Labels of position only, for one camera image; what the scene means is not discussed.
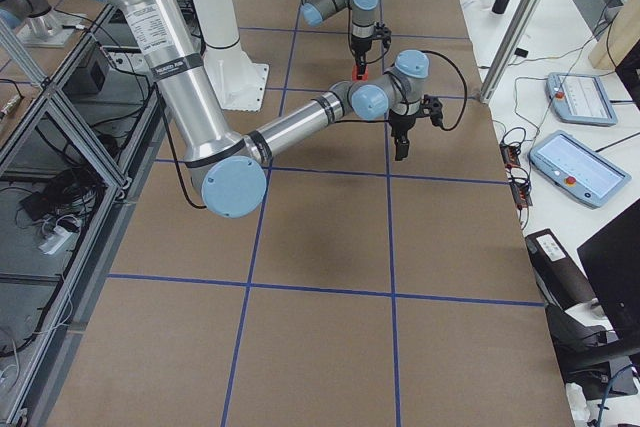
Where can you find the lower teach pendant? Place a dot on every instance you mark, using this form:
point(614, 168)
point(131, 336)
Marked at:
point(578, 170)

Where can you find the red block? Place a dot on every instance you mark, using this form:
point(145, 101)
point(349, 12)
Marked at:
point(359, 73)

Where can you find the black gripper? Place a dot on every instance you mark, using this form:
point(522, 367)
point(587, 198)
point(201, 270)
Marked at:
point(401, 124)
point(359, 44)

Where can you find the small circuit board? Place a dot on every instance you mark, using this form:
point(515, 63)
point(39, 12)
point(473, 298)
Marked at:
point(521, 195)
point(510, 155)

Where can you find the lower small circuit board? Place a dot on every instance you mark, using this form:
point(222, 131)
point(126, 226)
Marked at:
point(521, 195)

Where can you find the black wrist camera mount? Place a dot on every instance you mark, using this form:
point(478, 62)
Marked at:
point(383, 34)
point(432, 108)

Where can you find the aluminium frame post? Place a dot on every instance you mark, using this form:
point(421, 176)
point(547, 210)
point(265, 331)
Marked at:
point(511, 39)

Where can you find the upper teach pendant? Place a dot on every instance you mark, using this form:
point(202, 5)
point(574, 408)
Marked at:
point(580, 99)

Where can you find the teach pendant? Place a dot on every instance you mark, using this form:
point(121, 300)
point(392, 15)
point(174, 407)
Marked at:
point(580, 99)
point(578, 170)

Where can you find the upper small circuit board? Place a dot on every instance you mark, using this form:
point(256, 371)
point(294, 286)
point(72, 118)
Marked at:
point(510, 155)

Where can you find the black monitor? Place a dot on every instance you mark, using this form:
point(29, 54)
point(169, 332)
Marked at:
point(610, 259)

